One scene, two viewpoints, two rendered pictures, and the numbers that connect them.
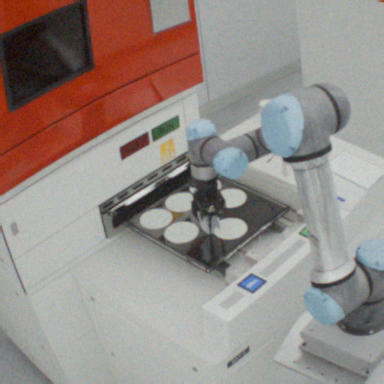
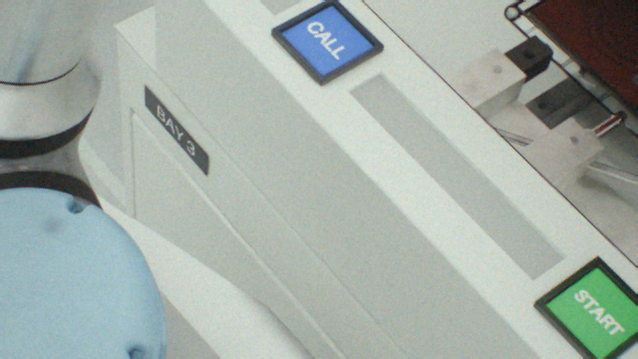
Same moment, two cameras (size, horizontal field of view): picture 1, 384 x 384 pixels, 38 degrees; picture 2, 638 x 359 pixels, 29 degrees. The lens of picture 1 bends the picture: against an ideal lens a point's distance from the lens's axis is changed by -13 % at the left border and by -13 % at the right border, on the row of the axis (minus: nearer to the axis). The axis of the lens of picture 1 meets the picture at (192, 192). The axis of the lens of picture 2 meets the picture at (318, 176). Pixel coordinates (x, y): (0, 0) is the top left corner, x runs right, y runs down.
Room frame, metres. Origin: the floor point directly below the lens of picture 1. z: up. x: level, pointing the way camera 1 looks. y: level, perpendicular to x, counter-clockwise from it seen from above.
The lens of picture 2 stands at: (1.09, -0.69, 1.61)
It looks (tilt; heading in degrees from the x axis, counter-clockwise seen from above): 55 degrees down; 84
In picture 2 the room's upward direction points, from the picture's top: 10 degrees clockwise
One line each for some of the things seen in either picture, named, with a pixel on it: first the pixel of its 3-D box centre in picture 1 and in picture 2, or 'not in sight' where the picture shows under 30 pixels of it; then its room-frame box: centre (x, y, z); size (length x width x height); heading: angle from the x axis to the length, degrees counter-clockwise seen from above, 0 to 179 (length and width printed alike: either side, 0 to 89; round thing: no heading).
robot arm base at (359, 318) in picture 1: (367, 299); not in sight; (1.00, -0.43, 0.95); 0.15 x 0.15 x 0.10
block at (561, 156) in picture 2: (259, 260); (544, 168); (1.30, -0.16, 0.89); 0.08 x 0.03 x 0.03; 41
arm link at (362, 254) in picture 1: (372, 269); (33, 351); (1.00, -0.42, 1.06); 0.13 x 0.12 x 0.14; 119
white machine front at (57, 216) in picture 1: (105, 185); not in sight; (1.59, 0.26, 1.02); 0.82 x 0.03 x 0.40; 131
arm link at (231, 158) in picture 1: (230, 155); not in sight; (1.35, -0.11, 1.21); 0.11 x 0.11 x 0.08; 29
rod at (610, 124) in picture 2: not in sight; (601, 130); (1.35, -0.12, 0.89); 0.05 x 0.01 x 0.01; 41
